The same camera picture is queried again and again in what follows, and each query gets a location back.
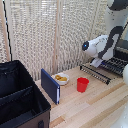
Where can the dark blue book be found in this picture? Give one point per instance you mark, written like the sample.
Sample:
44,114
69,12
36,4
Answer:
50,86

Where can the red plastic cup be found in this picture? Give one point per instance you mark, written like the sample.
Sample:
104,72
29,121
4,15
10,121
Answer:
82,85

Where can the black fabric storage box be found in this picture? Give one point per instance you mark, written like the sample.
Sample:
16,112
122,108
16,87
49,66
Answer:
20,96

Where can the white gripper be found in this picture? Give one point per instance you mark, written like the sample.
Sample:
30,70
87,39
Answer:
96,62

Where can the white bowl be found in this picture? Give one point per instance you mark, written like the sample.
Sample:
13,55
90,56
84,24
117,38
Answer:
62,80

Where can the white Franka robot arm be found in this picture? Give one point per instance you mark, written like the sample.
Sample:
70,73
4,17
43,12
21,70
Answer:
110,36

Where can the yellow food pieces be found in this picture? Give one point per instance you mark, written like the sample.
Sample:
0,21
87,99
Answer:
61,78

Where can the woven folding screen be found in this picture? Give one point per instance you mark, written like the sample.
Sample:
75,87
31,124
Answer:
50,33

